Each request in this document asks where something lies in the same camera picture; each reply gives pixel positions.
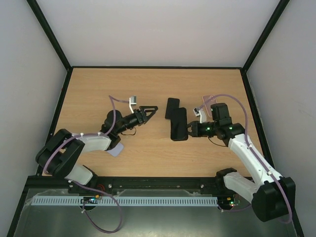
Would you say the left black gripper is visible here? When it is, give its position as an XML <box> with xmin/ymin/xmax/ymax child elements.
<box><xmin>116</xmin><ymin>106</ymin><xmax>158</xmax><ymax>135</ymax></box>

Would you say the black phone case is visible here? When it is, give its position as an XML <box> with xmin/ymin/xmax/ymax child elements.
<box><xmin>170</xmin><ymin>108</ymin><xmax>188</xmax><ymax>141</ymax></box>

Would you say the dark green phone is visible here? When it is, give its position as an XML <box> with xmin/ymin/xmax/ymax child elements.
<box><xmin>165</xmin><ymin>98</ymin><xmax>180</xmax><ymax>120</ymax></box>

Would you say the pink phone case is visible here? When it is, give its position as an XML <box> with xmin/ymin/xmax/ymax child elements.
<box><xmin>202</xmin><ymin>94</ymin><xmax>217</xmax><ymax>118</ymax></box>

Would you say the lilac phone case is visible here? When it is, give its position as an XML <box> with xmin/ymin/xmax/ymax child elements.
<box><xmin>107</xmin><ymin>143</ymin><xmax>124</xmax><ymax>157</ymax></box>

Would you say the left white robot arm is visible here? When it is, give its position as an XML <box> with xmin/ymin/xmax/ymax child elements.
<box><xmin>36</xmin><ymin>106</ymin><xmax>158</xmax><ymax>185</ymax></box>

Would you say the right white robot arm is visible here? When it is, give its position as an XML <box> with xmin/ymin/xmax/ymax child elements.
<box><xmin>188</xmin><ymin>103</ymin><xmax>295</xmax><ymax>222</ymax></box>

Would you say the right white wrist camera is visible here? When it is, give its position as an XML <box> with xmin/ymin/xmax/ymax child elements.
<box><xmin>193</xmin><ymin>108</ymin><xmax>207</xmax><ymax>123</ymax></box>

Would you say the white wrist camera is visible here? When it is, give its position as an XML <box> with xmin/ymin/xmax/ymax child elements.
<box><xmin>128</xmin><ymin>95</ymin><xmax>137</xmax><ymax>114</ymax></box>
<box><xmin>193</xmin><ymin>108</ymin><xmax>207</xmax><ymax>123</ymax></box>

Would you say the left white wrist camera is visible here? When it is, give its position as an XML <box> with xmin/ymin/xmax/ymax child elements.
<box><xmin>128</xmin><ymin>95</ymin><xmax>137</xmax><ymax>114</ymax></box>

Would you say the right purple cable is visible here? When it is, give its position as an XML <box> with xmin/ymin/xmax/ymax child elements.
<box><xmin>202</xmin><ymin>93</ymin><xmax>293</xmax><ymax>224</ymax></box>

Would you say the purple cable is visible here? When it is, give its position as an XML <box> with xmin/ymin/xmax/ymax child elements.
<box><xmin>42</xmin><ymin>95</ymin><xmax>133</xmax><ymax>234</ymax></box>
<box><xmin>202</xmin><ymin>93</ymin><xmax>293</xmax><ymax>224</ymax></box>

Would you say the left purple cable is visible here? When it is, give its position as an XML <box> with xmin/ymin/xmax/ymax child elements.
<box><xmin>42</xmin><ymin>95</ymin><xmax>133</xmax><ymax>234</ymax></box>

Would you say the black aluminium frame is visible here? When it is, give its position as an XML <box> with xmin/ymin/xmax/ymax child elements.
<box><xmin>0</xmin><ymin>0</ymin><xmax>294</xmax><ymax>237</ymax></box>

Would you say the grey slotted cable duct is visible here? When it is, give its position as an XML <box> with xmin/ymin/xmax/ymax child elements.
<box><xmin>29</xmin><ymin>196</ymin><xmax>218</xmax><ymax>207</ymax></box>

